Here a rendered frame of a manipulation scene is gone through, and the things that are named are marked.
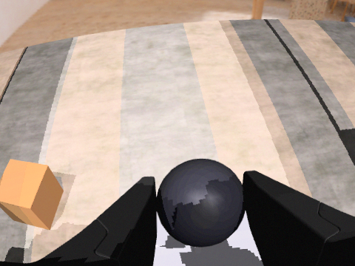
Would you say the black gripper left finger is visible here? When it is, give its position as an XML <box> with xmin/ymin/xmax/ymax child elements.
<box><xmin>0</xmin><ymin>177</ymin><xmax>157</xmax><ymax>266</ymax></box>

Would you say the glass french press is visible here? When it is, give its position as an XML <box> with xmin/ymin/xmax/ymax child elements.
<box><xmin>153</xmin><ymin>159</ymin><xmax>263</xmax><ymax>266</ymax></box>

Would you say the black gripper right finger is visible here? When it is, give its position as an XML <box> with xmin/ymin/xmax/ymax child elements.
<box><xmin>243</xmin><ymin>171</ymin><xmax>355</xmax><ymax>266</ymax></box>

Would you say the orange cube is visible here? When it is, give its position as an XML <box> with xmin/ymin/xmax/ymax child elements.
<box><xmin>0</xmin><ymin>159</ymin><xmax>64</xmax><ymax>230</ymax></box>

